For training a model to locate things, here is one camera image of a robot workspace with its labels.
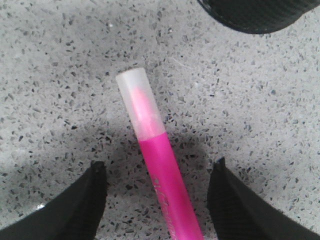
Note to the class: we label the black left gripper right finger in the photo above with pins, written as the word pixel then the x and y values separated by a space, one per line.
pixel 238 213

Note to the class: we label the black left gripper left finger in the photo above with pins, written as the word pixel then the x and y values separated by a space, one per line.
pixel 75 214

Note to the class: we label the pink highlighter pen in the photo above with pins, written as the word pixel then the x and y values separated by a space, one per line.
pixel 158 155

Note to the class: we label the black mesh pen holder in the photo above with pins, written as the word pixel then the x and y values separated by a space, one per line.
pixel 257 16

